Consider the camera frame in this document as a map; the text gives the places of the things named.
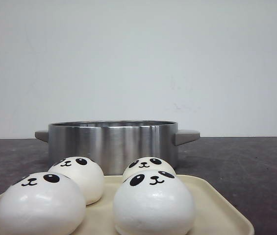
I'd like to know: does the cream plastic tray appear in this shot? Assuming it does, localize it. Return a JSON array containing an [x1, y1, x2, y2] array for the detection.
[[0, 174, 255, 235]]

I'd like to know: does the panda bun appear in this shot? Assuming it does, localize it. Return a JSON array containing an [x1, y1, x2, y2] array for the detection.
[[123, 157, 176, 181], [49, 156, 104, 205], [113, 170, 196, 235], [0, 172, 86, 235]]

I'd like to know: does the stainless steel pot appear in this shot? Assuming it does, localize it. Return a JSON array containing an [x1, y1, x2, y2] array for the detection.
[[34, 120, 200, 175]]

